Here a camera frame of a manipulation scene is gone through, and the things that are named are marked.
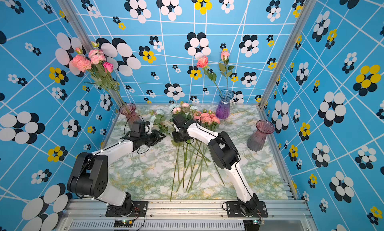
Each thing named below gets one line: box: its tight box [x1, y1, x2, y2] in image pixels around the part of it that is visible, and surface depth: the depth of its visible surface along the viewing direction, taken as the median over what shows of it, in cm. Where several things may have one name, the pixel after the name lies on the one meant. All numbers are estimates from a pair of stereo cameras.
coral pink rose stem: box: [197, 56, 223, 96], surface depth 86 cm
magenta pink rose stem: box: [102, 61, 128, 112], surface depth 80 cm
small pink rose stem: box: [218, 50, 235, 91], surface depth 94 cm
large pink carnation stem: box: [72, 49, 122, 106], surface depth 80 cm
